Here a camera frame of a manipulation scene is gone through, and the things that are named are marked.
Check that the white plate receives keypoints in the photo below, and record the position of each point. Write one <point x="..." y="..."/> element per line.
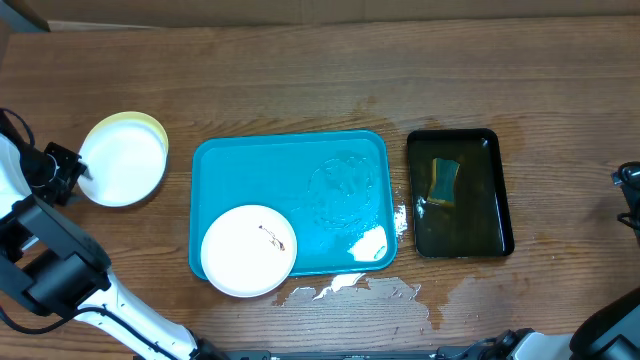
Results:
<point x="248" y="251"/>
<point x="126" y="161"/>

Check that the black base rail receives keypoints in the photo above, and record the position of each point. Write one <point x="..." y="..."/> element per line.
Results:
<point x="448" y="352"/>

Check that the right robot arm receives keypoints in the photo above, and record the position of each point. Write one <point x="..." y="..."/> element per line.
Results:
<point x="611" y="333"/>

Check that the green yellow sponge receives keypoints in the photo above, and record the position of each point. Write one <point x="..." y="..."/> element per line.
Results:
<point x="444" y="176"/>

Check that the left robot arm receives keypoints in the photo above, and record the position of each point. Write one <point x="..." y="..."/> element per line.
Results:
<point x="49" y="265"/>

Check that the teal plastic tray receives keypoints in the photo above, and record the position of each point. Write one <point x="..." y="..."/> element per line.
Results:
<point x="334" y="188"/>

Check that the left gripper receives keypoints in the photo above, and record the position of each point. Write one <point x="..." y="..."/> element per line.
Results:
<point x="74" y="169"/>

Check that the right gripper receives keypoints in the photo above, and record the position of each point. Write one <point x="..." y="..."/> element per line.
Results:
<point x="631" y="191"/>

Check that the yellow green rimmed plate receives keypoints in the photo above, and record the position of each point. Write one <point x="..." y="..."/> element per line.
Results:
<point x="138" y="117"/>

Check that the black water tray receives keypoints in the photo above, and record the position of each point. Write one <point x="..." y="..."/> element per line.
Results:
<point x="479" y="224"/>

